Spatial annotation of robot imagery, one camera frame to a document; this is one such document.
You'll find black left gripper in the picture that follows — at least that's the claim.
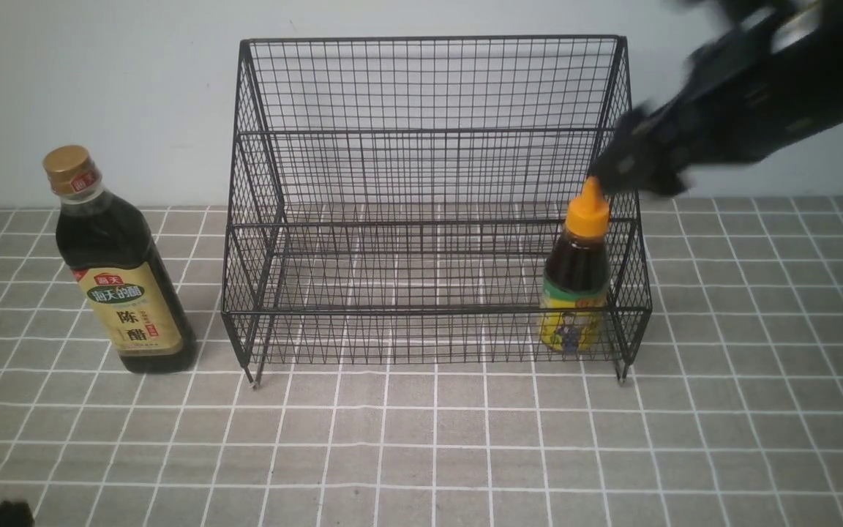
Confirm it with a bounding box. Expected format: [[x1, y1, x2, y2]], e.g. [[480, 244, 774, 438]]
[[0, 500, 36, 527]]

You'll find gold-capped vinegar bottle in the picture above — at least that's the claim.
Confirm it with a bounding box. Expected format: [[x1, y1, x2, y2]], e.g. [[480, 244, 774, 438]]
[[42, 146, 198, 374]]

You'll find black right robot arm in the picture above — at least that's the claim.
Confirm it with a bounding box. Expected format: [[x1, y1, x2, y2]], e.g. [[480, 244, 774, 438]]
[[588, 1, 843, 197]]

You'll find orange-capped oyster sauce bottle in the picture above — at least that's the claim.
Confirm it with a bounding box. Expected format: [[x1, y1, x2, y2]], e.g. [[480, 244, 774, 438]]
[[539, 176, 611, 354]]

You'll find black wire mesh shelf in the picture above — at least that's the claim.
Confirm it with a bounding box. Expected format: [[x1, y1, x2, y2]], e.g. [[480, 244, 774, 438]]
[[221, 34, 653, 386]]

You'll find grey checked tablecloth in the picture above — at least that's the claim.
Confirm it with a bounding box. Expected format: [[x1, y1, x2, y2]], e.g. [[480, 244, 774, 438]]
[[0, 197, 843, 526]]

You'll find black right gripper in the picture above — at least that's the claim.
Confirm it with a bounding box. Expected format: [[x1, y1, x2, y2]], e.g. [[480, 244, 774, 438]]
[[588, 44, 752, 198]]

